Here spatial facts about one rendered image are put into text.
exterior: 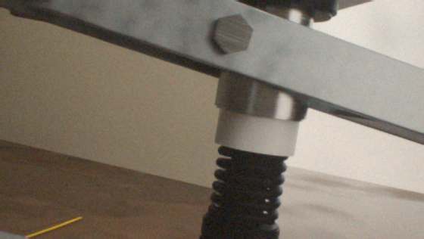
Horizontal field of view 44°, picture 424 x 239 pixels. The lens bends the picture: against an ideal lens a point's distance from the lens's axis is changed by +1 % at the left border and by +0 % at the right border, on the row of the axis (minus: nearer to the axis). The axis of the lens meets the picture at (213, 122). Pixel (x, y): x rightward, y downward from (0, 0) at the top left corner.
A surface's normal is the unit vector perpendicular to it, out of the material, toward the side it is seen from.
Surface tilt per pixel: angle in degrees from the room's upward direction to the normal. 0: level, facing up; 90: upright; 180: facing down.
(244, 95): 90
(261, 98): 90
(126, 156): 90
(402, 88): 90
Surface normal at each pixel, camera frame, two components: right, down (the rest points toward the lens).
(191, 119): -0.36, -0.01
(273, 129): 0.31, 0.10
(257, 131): -0.07, 0.04
